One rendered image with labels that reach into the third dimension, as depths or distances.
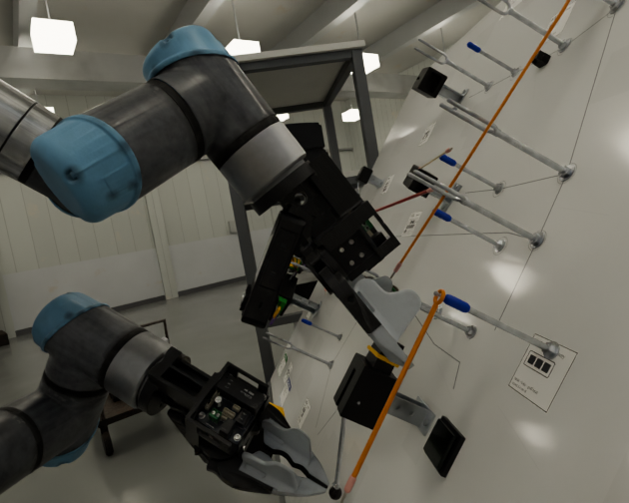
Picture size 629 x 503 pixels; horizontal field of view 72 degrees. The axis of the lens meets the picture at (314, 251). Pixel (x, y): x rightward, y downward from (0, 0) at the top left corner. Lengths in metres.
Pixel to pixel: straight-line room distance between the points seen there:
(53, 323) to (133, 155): 0.26
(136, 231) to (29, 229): 2.14
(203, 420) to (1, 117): 0.33
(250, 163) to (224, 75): 0.08
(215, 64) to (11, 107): 0.19
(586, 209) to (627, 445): 0.20
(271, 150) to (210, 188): 11.53
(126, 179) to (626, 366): 0.36
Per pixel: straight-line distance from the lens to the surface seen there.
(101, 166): 0.35
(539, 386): 0.38
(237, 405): 0.47
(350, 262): 0.40
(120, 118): 0.36
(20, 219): 10.97
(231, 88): 0.40
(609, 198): 0.42
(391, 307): 0.40
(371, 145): 1.42
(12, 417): 0.55
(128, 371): 0.50
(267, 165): 0.38
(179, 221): 11.50
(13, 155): 0.48
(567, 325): 0.39
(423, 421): 0.49
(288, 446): 0.51
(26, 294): 10.92
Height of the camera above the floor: 1.33
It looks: 4 degrees down
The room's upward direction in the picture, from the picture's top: 10 degrees counter-clockwise
